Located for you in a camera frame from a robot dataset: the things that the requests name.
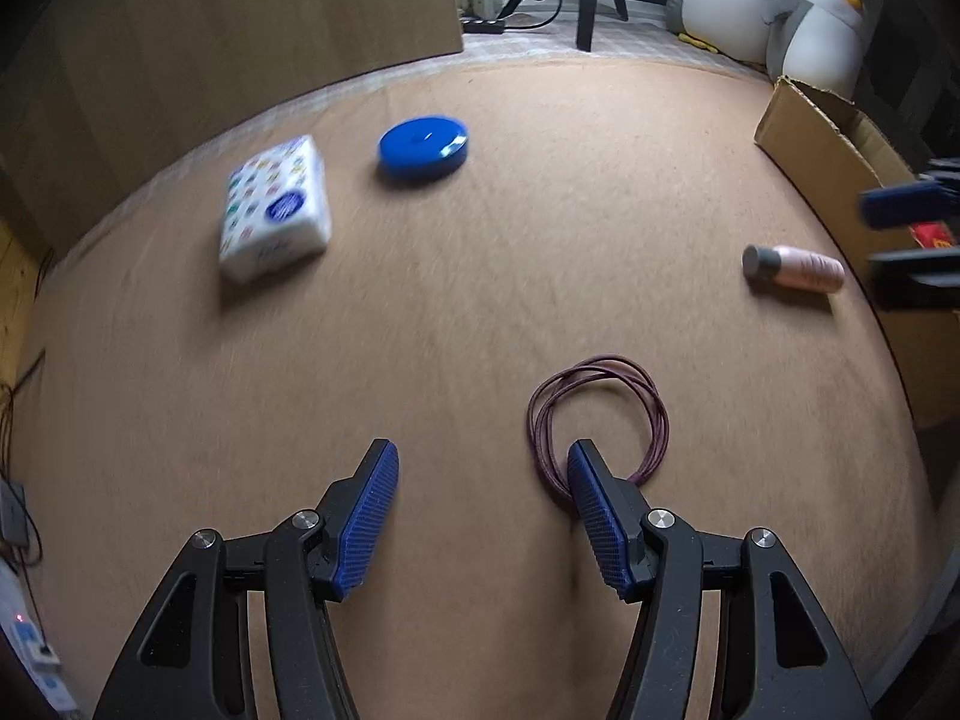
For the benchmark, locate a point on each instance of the white power strip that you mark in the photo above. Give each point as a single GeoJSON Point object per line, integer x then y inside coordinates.
{"type": "Point", "coordinates": [34, 645]}

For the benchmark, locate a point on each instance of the dark power adapter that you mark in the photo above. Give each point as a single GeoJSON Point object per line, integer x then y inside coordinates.
{"type": "Point", "coordinates": [11, 514]}

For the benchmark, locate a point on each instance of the blue round lid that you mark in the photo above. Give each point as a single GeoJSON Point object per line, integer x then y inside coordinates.
{"type": "Point", "coordinates": [420, 148]}

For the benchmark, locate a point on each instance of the small pink bottle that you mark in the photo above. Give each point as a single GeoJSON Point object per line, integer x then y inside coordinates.
{"type": "Point", "coordinates": [806, 270]}

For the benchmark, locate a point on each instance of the beige blanket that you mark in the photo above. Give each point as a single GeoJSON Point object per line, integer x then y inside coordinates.
{"type": "Point", "coordinates": [450, 300]}

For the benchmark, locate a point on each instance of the patterned tissue pack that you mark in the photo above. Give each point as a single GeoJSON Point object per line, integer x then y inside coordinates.
{"type": "Point", "coordinates": [274, 210]}

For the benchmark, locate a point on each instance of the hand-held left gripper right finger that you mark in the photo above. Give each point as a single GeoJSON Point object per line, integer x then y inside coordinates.
{"type": "Point", "coordinates": [600, 521]}

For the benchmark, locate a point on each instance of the small penguin plush toy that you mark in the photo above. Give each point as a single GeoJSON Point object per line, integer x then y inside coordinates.
{"type": "Point", "coordinates": [814, 37]}

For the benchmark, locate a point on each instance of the wooden board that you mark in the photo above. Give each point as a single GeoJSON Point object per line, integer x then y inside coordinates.
{"type": "Point", "coordinates": [225, 30]}

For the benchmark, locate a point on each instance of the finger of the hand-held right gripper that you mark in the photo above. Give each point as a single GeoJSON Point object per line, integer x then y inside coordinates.
{"type": "Point", "coordinates": [919, 279]}
{"type": "Point", "coordinates": [900, 204]}

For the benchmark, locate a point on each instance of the black power strip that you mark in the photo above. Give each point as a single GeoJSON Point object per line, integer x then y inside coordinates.
{"type": "Point", "coordinates": [484, 25]}

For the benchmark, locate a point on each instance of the cardboard box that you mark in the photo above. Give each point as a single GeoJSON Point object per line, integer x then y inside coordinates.
{"type": "Point", "coordinates": [810, 127]}

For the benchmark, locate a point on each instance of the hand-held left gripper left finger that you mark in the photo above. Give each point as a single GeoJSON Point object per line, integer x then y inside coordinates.
{"type": "Point", "coordinates": [364, 525]}

